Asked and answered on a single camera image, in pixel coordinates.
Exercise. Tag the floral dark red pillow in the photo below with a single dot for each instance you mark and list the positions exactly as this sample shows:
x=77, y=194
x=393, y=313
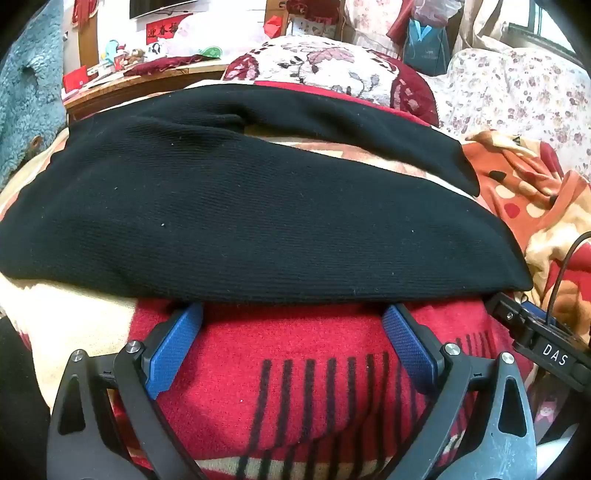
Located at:
x=332, y=64

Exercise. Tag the blue fluffy cloth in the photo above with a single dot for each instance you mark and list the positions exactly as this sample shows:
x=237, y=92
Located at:
x=27, y=92

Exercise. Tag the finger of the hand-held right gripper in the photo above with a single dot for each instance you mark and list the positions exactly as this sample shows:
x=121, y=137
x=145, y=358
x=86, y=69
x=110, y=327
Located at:
x=504, y=311

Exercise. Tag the dark red cloth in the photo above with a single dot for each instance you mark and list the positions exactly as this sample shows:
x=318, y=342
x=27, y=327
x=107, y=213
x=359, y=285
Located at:
x=161, y=63

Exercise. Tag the red paper sign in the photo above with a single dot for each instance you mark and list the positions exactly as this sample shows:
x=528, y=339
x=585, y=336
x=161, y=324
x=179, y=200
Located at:
x=161, y=30

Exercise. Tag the person's dark clothing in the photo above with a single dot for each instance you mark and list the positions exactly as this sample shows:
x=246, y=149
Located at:
x=21, y=406

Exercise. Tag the wall television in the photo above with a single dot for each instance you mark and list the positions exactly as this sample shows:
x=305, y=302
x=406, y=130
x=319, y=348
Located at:
x=152, y=7

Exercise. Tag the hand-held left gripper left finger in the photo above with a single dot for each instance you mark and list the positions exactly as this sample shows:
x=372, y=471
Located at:
x=174, y=351

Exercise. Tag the wooden desk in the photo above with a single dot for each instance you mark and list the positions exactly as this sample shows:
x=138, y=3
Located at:
x=120, y=90

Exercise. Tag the pink floral hanging garment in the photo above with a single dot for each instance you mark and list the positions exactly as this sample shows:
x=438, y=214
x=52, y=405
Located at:
x=369, y=23

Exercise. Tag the red cream patterned blanket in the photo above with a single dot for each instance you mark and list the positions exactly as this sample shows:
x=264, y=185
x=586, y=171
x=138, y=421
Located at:
x=300, y=334

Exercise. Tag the pink floral bed sheet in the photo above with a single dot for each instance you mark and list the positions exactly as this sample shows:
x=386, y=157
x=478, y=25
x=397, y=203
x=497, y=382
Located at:
x=508, y=92

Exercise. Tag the red hanging cloth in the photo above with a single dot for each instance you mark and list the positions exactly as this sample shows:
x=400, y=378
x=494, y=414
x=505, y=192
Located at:
x=400, y=18

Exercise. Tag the red folded paper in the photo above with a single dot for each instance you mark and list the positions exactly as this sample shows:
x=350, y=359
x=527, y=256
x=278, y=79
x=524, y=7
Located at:
x=273, y=25

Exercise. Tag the beige curtain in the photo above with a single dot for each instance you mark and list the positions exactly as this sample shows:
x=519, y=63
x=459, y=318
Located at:
x=480, y=23

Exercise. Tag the orange cartoon blanket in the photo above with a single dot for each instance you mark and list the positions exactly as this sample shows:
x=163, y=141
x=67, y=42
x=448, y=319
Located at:
x=521, y=203

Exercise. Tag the red envelope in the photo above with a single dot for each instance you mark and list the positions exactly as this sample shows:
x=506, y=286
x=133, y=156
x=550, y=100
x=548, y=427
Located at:
x=75, y=78

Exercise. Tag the teal gift bag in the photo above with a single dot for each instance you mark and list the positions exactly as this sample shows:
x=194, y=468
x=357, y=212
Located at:
x=425, y=50

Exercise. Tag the black pants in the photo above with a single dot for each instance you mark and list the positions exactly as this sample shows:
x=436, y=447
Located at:
x=231, y=207

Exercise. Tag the teal toy figure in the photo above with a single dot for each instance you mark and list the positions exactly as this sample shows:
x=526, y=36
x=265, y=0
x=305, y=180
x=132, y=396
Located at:
x=112, y=50

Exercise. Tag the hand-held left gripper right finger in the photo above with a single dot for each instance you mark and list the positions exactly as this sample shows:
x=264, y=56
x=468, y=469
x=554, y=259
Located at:
x=411, y=353

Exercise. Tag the red hanging decoration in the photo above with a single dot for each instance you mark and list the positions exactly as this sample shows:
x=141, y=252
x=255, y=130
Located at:
x=85, y=8

